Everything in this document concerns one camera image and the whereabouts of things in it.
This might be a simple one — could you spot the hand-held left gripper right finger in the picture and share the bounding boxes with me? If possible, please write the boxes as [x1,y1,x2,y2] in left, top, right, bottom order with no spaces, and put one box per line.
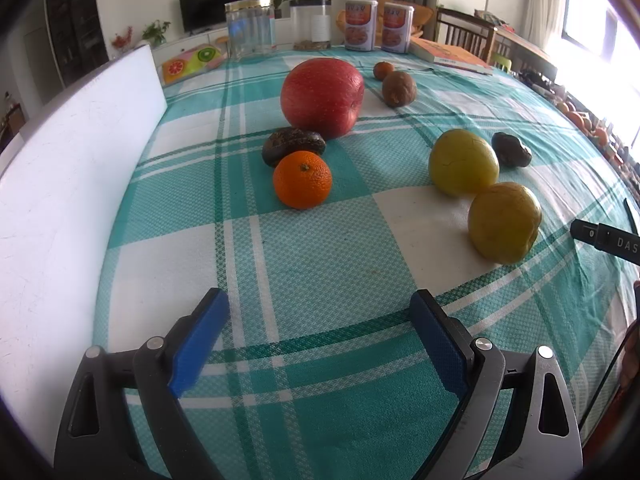
[409,289,585,480]

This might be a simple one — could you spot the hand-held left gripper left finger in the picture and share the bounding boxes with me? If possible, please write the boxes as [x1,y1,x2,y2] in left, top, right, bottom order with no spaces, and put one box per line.
[54,287,231,480]

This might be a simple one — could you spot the yellow round fruit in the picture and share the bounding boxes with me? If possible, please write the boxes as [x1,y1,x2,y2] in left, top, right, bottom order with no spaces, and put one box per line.
[467,182,543,265]
[428,129,501,197]

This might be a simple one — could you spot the dark wrinkled passion fruit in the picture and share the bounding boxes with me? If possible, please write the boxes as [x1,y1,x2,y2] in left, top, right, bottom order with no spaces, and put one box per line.
[262,128,327,168]
[491,132,533,168]

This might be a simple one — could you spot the bright orange mandarin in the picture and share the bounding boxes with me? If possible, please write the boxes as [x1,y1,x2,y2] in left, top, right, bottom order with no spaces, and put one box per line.
[273,150,333,210]

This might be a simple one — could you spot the brown wrinkled round fruit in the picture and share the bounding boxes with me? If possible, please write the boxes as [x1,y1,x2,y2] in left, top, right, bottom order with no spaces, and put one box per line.
[382,70,417,108]

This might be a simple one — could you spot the large red apple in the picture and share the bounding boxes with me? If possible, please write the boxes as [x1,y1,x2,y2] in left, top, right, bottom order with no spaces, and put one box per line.
[280,57,366,140]

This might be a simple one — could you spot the pile of oranges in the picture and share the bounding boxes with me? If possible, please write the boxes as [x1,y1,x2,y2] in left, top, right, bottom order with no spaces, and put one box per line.
[557,100,626,161]

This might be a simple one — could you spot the teal white plaid tablecloth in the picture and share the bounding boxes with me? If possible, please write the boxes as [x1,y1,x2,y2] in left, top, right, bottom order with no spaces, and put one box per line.
[92,47,640,480]

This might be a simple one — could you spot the white foam board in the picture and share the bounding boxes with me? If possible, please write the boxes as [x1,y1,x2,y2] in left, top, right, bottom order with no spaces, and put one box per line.
[0,44,168,461]

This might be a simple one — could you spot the wooden side table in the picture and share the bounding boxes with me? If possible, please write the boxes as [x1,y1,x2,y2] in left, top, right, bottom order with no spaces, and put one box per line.
[495,27,558,81]

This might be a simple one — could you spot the orange cover book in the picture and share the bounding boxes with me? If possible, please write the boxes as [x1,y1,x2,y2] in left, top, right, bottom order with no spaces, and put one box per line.
[409,37,494,76]

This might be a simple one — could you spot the cream window curtain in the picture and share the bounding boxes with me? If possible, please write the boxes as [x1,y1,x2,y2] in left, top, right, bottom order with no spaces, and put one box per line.
[522,0,568,48]

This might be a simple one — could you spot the wooden slat chair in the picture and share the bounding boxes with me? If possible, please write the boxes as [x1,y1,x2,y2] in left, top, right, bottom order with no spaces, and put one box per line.
[435,6,498,63]

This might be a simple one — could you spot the white orange food can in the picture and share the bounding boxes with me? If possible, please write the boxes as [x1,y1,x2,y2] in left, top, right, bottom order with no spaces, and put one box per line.
[381,2,415,54]
[345,0,379,52]

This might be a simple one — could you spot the red flower plant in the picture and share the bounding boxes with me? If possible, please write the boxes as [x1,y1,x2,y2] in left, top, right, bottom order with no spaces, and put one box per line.
[111,26,135,53]

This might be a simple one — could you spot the bushy green potted plant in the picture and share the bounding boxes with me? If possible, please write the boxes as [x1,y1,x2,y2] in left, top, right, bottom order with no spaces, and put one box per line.
[141,20,172,47]

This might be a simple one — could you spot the glass jar with gold lid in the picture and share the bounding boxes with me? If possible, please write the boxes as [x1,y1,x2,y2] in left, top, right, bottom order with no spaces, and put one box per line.
[224,0,277,61]

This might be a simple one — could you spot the clear canister with white lid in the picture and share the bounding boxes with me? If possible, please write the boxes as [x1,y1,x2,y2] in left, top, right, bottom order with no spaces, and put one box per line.
[290,0,333,51]

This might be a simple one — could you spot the black television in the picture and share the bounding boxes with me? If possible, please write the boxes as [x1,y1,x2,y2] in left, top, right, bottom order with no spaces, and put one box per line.
[179,0,262,34]

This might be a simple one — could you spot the dark tall cabinet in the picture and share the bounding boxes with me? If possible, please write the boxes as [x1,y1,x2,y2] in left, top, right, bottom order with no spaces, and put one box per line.
[42,0,108,88]

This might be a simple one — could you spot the thin black cable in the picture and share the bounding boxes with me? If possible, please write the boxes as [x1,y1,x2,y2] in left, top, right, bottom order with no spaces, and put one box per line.
[579,320,637,428]

